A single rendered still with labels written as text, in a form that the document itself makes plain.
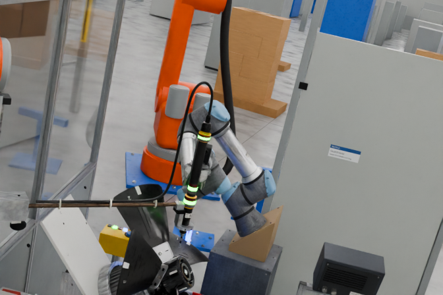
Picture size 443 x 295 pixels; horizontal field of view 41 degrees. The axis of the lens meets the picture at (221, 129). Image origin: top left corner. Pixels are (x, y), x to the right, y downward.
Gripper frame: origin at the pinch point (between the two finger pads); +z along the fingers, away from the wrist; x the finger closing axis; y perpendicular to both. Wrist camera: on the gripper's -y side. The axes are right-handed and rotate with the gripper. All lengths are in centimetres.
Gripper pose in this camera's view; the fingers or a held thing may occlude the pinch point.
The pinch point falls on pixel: (194, 176)
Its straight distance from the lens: 211.1
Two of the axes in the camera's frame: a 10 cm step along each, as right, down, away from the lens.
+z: -1.1, 2.4, -9.7
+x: -9.7, -2.4, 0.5
